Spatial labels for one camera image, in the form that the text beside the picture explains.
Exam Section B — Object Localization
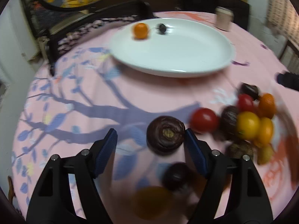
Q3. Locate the dark wooden side chair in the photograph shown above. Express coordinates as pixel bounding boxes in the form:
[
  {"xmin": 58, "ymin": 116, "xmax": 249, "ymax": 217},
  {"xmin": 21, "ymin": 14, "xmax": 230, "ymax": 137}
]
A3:
[{"xmin": 279, "ymin": 40, "xmax": 299, "ymax": 75}]

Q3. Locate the white oval plate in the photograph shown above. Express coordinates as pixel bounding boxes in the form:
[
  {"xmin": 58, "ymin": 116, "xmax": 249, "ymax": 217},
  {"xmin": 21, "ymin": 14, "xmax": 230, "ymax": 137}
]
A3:
[{"xmin": 108, "ymin": 18, "xmax": 236, "ymax": 78}]

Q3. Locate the small red cherry tomato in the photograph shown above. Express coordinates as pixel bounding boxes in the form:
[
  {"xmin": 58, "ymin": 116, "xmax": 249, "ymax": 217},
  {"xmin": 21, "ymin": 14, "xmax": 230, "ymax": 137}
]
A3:
[{"xmin": 189, "ymin": 108, "xmax": 219, "ymax": 133}]

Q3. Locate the oval orange kumquat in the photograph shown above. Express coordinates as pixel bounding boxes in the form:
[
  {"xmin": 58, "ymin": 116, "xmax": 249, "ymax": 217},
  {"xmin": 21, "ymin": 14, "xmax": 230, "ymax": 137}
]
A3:
[{"xmin": 254, "ymin": 117, "xmax": 274, "ymax": 148}]

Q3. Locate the large orange mandarin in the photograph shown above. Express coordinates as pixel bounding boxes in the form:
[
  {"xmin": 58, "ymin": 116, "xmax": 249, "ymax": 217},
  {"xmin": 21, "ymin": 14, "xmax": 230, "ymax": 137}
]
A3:
[{"xmin": 258, "ymin": 93, "xmax": 276, "ymax": 119}]

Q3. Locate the large dark water chestnut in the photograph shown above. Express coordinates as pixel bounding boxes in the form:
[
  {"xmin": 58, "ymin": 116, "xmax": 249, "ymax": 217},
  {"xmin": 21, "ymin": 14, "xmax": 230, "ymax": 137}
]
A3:
[{"xmin": 225, "ymin": 143, "xmax": 254, "ymax": 160}]

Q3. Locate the dark purple cherry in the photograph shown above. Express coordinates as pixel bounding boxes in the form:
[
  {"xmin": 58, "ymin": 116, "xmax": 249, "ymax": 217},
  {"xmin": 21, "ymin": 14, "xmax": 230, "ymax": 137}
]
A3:
[{"xmin": 156, "ymin": 23, "xmax": 167, "ymax": 34}]

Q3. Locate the pink deer print tablecloth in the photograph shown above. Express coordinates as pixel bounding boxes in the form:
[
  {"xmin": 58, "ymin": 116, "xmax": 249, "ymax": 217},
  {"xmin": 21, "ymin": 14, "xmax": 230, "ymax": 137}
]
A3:
[{"xmin": 12, "ymin": 23, "xmax": 298, "ymax": 223}]

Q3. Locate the black carved wooden chair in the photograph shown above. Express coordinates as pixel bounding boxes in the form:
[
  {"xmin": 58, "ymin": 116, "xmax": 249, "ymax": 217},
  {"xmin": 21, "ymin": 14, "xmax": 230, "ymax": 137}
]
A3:
[{"xmin": 45, "ymin": 1, "xmax": 156, "ymax": 76}]

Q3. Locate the dark purple plum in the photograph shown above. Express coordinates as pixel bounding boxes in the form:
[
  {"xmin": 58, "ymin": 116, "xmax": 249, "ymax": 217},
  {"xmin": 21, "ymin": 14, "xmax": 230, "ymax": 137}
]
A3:
[{"xmin": 162, "ymin": 162, "xmax": 195, "ymax": 193}]

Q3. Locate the yellow round tomato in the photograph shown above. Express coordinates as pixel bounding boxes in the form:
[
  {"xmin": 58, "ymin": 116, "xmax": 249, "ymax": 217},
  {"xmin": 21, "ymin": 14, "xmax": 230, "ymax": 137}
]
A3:
[{"xmin": 236, "ymin": 111, "xmax": 260, "ymax": 141}]

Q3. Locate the tan longan front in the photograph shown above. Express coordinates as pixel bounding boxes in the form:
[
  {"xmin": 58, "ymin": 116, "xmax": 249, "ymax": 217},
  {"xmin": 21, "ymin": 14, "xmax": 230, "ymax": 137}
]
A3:
[{"xmin": 257, "ymin": 144, "xmax": 274, "ymax": 165}]

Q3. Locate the small orange mandarin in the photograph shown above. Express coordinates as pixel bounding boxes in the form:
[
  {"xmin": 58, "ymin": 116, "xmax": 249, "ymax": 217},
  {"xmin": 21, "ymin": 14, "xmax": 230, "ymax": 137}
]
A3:
[{"xmin": 132, "ymin": 23, "xmax": 149, "ymax": 39}]

